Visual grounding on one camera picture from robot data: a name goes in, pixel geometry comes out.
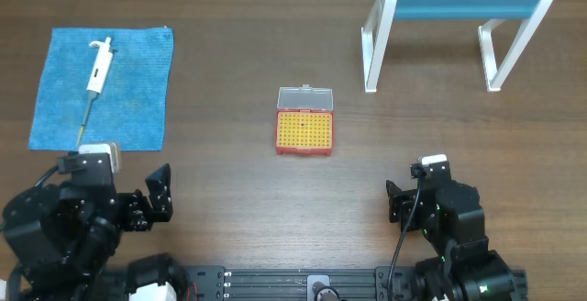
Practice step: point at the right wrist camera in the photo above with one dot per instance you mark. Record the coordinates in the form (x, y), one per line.
(433, 159)

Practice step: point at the mounting rail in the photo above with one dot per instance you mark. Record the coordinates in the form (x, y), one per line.
(275, 285)

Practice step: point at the blue cloth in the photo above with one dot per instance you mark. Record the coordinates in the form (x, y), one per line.
(133, 94)

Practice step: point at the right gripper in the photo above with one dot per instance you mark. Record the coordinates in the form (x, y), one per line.
(417, 209)

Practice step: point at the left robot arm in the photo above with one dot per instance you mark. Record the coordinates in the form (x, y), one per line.
(55, 232)

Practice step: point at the red and yellow tip box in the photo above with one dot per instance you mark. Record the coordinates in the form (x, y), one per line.
(305, 129)

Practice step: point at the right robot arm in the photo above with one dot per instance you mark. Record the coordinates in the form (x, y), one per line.
(458, 214)

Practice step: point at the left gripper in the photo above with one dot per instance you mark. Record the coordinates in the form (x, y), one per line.
(135, 211)

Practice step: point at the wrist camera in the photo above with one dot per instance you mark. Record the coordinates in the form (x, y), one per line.
(114, 156)
(433, 159)

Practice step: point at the white pipette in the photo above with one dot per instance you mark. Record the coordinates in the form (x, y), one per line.
(98, 74)

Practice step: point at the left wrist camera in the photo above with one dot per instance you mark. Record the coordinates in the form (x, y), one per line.
(114, 156)

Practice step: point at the white and blue stand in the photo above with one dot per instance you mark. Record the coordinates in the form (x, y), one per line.
(463, 0)

